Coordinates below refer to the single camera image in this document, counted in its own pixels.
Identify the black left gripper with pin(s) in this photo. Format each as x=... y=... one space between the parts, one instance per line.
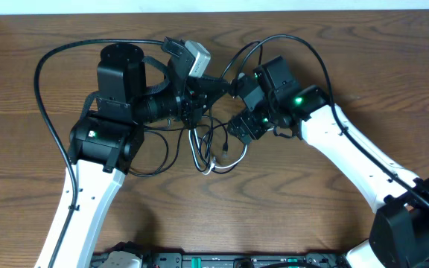
x=197 y=91

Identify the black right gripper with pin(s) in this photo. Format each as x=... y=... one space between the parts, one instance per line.
x=244 y=117

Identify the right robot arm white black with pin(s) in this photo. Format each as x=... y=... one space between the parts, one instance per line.
x=397 y=196

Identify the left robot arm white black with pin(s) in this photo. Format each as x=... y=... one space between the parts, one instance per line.
x=134 y=90

